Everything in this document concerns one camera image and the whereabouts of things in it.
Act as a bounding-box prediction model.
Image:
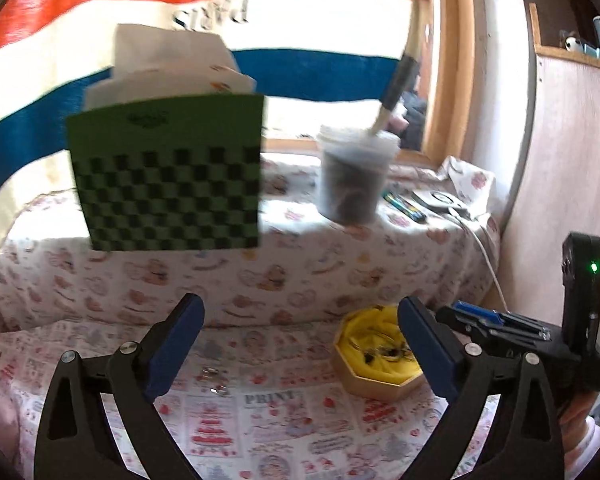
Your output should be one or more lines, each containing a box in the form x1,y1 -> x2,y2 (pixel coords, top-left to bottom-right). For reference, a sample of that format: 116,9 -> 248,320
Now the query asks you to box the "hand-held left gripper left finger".
34,292 -> 206,480

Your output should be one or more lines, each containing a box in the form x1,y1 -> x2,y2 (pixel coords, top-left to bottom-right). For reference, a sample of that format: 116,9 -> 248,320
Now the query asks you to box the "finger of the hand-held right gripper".
435,307 -> 526,358
452,301 -> 554,342

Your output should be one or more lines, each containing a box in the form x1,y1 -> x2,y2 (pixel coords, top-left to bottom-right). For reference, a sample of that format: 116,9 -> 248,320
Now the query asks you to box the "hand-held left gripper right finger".
397,296 -> 566,480

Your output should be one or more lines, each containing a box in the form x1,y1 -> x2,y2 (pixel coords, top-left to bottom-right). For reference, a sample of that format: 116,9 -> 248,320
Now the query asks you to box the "octagonal cardboard jewelry box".
332,304 -> 427,402

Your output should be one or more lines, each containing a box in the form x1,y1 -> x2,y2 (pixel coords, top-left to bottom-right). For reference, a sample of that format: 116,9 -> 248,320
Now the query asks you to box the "yellow cloth lining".
339,305 -> 424,379

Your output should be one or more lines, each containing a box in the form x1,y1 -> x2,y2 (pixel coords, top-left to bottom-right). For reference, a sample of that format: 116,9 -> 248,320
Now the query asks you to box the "person's right forearm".
562,419 -> 600,480

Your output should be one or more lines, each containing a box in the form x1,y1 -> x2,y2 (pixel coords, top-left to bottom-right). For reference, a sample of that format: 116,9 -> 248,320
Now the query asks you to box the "person's right hand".
557,392 -> 598,436

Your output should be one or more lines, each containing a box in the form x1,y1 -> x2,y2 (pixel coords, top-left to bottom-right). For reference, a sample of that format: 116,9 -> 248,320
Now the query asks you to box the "white round charger device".
412,188 -> 469,219

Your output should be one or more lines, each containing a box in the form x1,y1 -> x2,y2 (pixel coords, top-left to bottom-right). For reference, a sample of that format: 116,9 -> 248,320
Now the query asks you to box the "green pen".
383,191 -> 429,224

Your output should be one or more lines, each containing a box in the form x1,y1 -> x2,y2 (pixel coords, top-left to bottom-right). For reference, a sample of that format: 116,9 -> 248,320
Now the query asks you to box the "bear print cloth cover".
0,155 -> 502,335

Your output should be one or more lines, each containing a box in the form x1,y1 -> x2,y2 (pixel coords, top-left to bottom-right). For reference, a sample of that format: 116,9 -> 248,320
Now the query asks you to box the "pink cartoon print tablecloth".
0,320 -> 502,480

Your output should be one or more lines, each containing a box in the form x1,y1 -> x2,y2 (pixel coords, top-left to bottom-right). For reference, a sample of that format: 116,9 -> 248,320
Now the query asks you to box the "green checkered paper bag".
66,92 -> 266,252

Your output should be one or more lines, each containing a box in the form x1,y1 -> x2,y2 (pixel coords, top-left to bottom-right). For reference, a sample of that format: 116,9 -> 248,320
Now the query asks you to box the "wooden cabinet panel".
500,2 -> 600,323

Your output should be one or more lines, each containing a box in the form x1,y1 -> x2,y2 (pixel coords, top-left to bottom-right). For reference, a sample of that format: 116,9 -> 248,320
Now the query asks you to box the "translucent plastic bucket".
316,125 -> 400,225

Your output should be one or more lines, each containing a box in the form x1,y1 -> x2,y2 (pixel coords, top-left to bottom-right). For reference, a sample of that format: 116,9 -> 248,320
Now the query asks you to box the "white tissue paper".
84,23 -> 257,111

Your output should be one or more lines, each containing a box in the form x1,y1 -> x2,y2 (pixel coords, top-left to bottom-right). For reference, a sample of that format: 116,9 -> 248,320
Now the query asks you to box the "striped orange blue white towel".
0,0 -> 431,283

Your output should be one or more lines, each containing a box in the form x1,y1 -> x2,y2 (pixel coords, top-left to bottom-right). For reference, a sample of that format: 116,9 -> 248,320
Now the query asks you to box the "white cable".
447,209 -> 509,312

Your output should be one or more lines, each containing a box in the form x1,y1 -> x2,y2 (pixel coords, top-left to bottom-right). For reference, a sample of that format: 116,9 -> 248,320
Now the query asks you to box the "wooden window frame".
425,0 -> 482,162

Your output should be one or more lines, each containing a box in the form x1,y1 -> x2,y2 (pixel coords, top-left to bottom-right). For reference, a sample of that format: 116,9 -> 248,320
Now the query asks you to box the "long-handled brush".
367,0 -> 432,137

